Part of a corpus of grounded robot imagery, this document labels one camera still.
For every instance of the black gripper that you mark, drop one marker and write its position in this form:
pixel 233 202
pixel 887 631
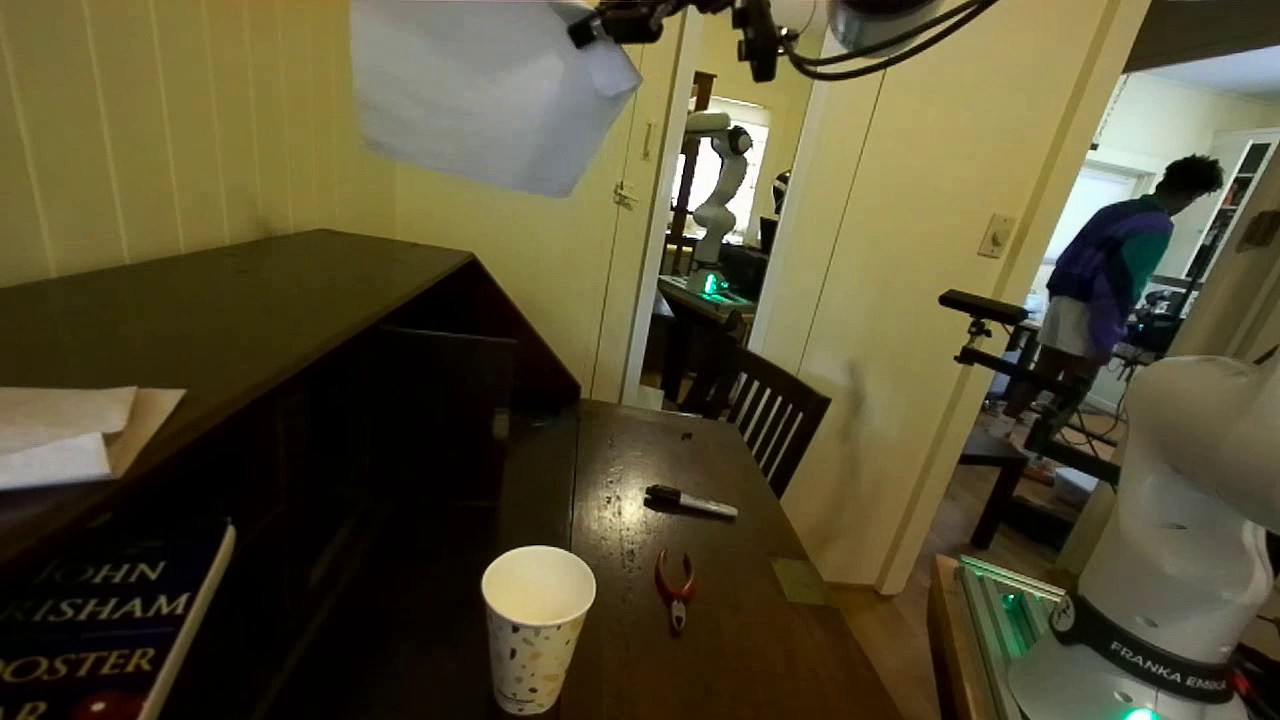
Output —
pixel 672 12

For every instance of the white paper sheet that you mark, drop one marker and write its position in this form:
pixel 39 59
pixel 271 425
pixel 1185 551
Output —
pixel 485 85

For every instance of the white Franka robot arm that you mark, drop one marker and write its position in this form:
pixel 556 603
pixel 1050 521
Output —
pixel 1173 534

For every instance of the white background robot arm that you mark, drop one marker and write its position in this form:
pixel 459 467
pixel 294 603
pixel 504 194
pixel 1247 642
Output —
pixel 727 174

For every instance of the dark wooden shelf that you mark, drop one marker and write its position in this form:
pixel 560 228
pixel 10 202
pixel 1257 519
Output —
pixel 267 403

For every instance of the cream panel door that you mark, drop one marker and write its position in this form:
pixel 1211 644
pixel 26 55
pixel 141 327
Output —
pixel 533 252

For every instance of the dark wooden slatted chair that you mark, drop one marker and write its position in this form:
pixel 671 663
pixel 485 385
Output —
pixel 760 406

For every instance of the black marker pen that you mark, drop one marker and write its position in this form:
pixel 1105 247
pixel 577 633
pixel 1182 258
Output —
pixel 686 502

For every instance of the black metal equipment stand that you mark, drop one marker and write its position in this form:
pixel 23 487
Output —
pixel 1022 372

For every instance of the person in blue jacket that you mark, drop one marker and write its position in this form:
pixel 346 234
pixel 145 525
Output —
pixel 1105 266

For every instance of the tan manila envelope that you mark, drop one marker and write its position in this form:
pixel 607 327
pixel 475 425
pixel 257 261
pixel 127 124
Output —
pixel 145 418

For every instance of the green sticky note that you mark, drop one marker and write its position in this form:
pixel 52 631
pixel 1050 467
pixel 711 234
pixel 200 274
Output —
pixel 801 580

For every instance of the speckled white paper cup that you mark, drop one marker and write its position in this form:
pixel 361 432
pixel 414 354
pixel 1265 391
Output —
pixel 533 633

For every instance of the white folded paper stack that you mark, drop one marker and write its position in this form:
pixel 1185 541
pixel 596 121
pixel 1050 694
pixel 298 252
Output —
pixel 52 432

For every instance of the John Grisham book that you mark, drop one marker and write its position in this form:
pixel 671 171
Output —
pixel 102 642

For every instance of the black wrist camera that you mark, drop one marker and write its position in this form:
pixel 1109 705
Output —
pixel 760 34

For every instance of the aluminium robot base mount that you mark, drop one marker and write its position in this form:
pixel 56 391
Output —
pixel 1000 642

